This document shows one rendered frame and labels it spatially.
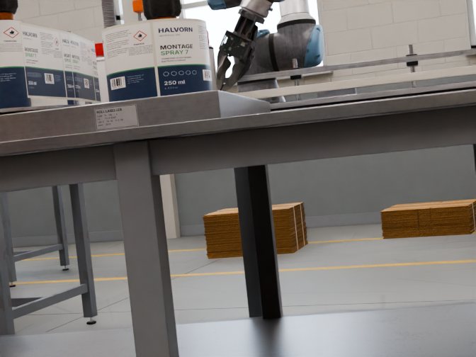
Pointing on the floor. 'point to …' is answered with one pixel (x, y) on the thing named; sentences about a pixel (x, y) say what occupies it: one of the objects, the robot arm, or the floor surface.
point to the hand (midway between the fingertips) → (222, 88)
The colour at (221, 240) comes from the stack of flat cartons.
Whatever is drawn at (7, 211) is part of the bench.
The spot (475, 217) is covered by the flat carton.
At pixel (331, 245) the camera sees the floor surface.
